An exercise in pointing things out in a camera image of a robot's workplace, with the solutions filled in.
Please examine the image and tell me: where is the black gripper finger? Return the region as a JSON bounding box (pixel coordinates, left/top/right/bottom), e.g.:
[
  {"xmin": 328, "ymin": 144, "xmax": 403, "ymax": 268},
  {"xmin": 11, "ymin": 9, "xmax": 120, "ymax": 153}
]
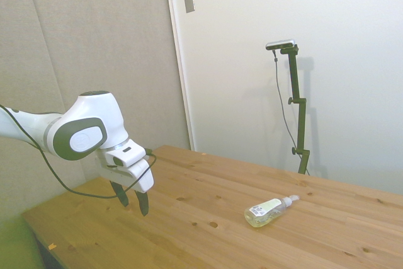
[
  {"xmin": 110, "ymin": 180, "xmax": 130, "ymax": 209},
  {"xmin": 133, "ymin": 189, "xmax": 150, "ymax": 217}
]

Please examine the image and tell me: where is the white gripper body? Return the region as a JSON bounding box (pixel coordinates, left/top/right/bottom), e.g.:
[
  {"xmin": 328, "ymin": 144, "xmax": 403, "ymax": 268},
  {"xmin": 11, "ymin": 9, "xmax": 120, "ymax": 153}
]
[{"xmin": 94, "ymin": 149, "xmax": 155, "ymax": 195}]

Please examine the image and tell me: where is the clear sanitizer pump bottle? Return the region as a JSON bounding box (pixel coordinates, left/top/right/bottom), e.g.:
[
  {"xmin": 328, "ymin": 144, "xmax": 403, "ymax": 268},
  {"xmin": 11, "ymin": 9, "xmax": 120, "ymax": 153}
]
[{"xmin": 244, "ymin": 195, "xmax": 300, "ymax": 229}]

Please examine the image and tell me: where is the green blurry object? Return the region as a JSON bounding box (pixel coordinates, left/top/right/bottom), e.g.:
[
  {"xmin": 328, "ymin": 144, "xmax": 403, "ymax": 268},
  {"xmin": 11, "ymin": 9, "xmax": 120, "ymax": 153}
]
[{"xmin": 0, "ymin": 214, "xmax": 45, "ymax": 269}]

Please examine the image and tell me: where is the white door trim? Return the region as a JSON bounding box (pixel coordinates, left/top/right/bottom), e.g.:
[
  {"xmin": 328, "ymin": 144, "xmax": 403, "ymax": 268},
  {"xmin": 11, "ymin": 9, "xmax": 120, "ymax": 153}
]
[{"xmin": 162, "ymin": 0, "xmax": 197, "ymax": 152}]

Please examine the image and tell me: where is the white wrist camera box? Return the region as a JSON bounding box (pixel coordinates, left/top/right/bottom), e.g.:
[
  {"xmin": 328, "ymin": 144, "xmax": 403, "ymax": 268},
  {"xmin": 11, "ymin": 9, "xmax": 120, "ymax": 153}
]
[{"xmin": 105, "ymin": 141, "xmax": 149, "ymax": 168}]

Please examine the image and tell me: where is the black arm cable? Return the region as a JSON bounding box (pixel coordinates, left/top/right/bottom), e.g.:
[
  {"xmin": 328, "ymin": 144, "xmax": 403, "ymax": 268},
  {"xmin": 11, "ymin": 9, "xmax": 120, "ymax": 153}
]
[{"xmin": 0, "ymin": 104, "xmax": 157, "ymax": 200}]

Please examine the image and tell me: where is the thin black camera cable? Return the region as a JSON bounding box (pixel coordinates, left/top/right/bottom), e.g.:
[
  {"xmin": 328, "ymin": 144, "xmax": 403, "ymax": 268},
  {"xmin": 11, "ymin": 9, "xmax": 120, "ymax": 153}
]
[{"xmin": 273, "ymin": 49, "xmax": 300, "ymax": 149}]

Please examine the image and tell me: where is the black camera stand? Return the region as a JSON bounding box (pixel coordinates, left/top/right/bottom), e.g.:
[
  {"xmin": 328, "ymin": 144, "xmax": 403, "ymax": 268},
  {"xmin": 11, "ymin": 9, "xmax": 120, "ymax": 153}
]
[{"xmin": 279, "ymin": 45, "xmax": 311, "ymax": 175}]

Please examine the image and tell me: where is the grey exterior camera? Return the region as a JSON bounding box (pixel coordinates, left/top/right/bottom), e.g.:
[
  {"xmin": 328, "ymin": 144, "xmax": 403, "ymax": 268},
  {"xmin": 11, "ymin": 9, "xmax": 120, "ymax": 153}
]
[{"xmin": 265, "ymin": 38, "xmax": 297, "ymax": 52}]

